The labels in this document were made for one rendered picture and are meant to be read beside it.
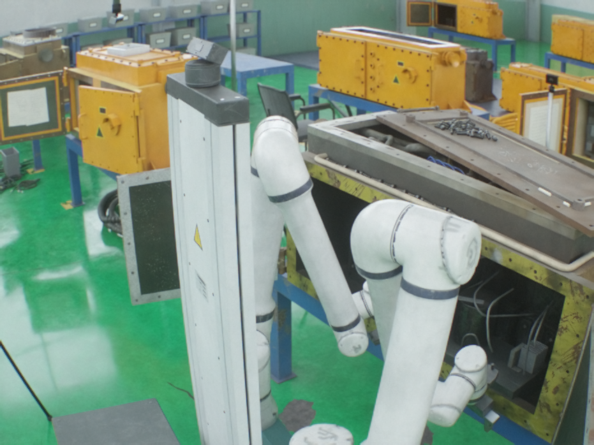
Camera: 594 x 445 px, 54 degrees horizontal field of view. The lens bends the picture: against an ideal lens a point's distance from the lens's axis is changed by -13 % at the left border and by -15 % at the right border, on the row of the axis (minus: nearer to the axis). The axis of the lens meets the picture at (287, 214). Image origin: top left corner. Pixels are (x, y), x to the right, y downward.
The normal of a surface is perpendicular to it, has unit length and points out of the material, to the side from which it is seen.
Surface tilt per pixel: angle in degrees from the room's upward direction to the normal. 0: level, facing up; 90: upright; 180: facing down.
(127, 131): 90
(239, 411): 90
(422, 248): 81
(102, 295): 0
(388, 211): 35
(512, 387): 0
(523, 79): 90
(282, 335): 90
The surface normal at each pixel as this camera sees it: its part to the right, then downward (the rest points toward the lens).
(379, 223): -0.64, -0.27
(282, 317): 0.58, 0.31
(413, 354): -0.28, 0.22
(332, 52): -0.80, 0.24
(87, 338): -0.01, -0.92
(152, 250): 0.37, 0.36
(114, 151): -0.62, 0.31
